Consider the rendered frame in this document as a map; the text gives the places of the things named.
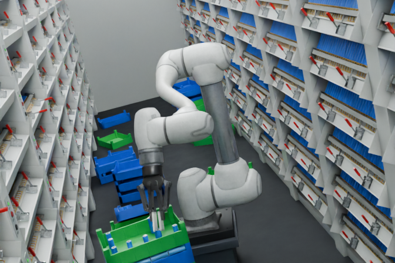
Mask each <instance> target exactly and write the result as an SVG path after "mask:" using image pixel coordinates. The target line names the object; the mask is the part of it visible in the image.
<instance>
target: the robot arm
mask: <svg viewBox="0 0 395 263"><path fill-rule="evenodd" d="M230 63H231V57H230V53H229V50H228V48H227V46H226V45H223V44H221V43H216V42H206V43H199V44H195V45H191V46H188V47H185V48H181V49H177V50H169V51H167V52H166V53H164V54H163V55H162V57H161V58H160V60H159V62H158V65H157V67H156V91H157V93H158V95H159V96H160V97H161V98H162V99H163V100H165V101H167V102H168V103H170V104H172V105H173V106H175V107H177V108H178V109H179V110H178V111H177V112H176V113H174V114H173V116H169V117H160V113H159V112H158V111H157V110H156V109H155V108H154V107H148V108H144V109H140V110H138V111H137V112H136V114H135V121H134V134H135V142H136V145H137V147H138V155H139V164H140V166H143V167H142V174H143V181H142V184H141V185H139V186H137V187H136V188H137V189H138V191H139V193H140V197H141V200H142V204H143V209H144V211H147V212H149V215H150V221H151V222H153V232H156V229H158V222H157V215H156V212H155V211H154V195H153V194H154V191H156V195H157V199H158V205H159V211H158V219H159V228H160V231H164V230H165V229H164V223H163V220H165V210H167V209H168V208H169V197H170V187H171V185H172V182H170V181H166V180H165V178H164V176H163V167H162V165H160V164H162V163H164V160H163V150H162V146H165V145H168V144H183V143H191V142H194V141H199V140H202V139H205V138H207V137H208V136H210V135H212V140H213V144H214V147H215V152H216V157H217V162H218V163H217V164H216V166H215V175H208V174H206V172H205V171H204V170H202V169H201V168H190V169H187V170H185V171H183V172H181V174H180V176H179V179H178V184H177V194H178V200H179V205H180V209H181V212H182V214H183V219H184V222H185V226H186V230H187V232H188V234H191V233H196V232H202V231H209V230H217V229H219V220H220V217H221V216H222V213H216V211H215V209H217V208H221V207H233V206H237V205H242V204H246V203H249V202H251V201H253V200H255V199H256V198H257V197H258V196H260V195H261V193H262V180H261V176H260V174H259V173H258V172H257V171H256V170H255V169H253V168H249V167H248V165H247V163H246V161H244V159H242V158H241V157H239V154H238V151H237V146H236V141H235V137H234V134H233V129H232V124H231V121H230V116H229V110H228V106H227V102H226V97H225V92H224V89H223V84H222V80H223V77H224V70H226V69H227V68H228V67H229V66H230ZM191 76H193V78H194V80H195V82H196V83H197V84H198V85H199V86H200V90H201V94H202V98H203V102H204V105H205V110H206V112H203V111H199V110H198V109H197V108H196V106H195V104H194V103H193V102H192V101H191V100H190V99H188V98H187V97H186V96H184V95H183V94H181V93H179V92H178V91H176V90H175V89H173V88H172V86H173V85H174V84H175V83H176V81H177V80H179V79H183V78H186V77H191ZM163 184H164V186H165V196H164V203H163V197H162V189H161V188H162V186H163ZM144 186H145V187H146V188H147V189H148V200H149V205H148V201H147V198H146V194H145V191H144V189H145V188H144Z"/></svg>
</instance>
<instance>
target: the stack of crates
mask: <svg viewBox="0 0 395 263"><path fill-rule="evenodd" d="M142 167H143V166H140V164H139V159H136V160H131V161H126V162H123V163H118V161H117V160H115V168H114V169H113V170H111V172H112V176H113V180H114V182H115V186H116V190H117V192H118V196H119V200H120V203H121V204H123V203H128V202H131V201H136V200H141V197H140V193H139V191H138V189H137V188H136V187H137V186H139V185H141V184H142V181H143V174H142ZM144 188H145V189H144V191H145V194H146V198H148V189H147V188H146V187H145V186H144ZM161 189H162V195H163V194H165V186H164V184H163V186H162V188H161Z"/></svg>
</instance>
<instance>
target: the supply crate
mask: <svg viewBox="0 0 395 263"><path fill-rule="evenodd" d="M163 223H164V229H165V230H164V231H161V233H162V237H160V238H157V239H156V237H155V233H154V234H152V233H151V231H150V227H149V223H148V219H144V220H142V221H138V222H135V223H133V224H129V225H127V226H124V227H121V228H118V229H115V230H113V231H110V233H111V237H112V238H113V241H114V244H115V246H116V247H117V250H118V252H117V253H115V254H112V252H111V249H110V248H109V244H108V240H107V238H106V233H104V234H103V233H102V230H101V228H100V229H98V230H96V233H97V236H98V240H99V243H100V246H101V249H102V252H103V255H104V257H105V260H106V263H133V262H136V261H139V260H142V259H144V258H147V257H150V256H153V255H156V254H158V253H161V252H164V251H167V250H169V249H172V248H175V247H178V246H180V245H183V244H186V243H189V242H190V241H189V237H188V232H187V230H186V226H185V222H184V221H180V220H179V219H178V217H177V216H176V214H175V213H174V212H173V208H172V206H171V205H170V204H169V208H168V209H167V212H165V220H163ZM173 224H177V225H178V230H179V231H176V232H174V231H173V227H172V225H173ZM143 235H148V239H149V241H148V242H146V243H144V241H143V237H142V236H143ZM128 240H131V241H132V245H133V247H132V248H129V249H128V246H127V243H126V242H127V241H128Z"/></svg>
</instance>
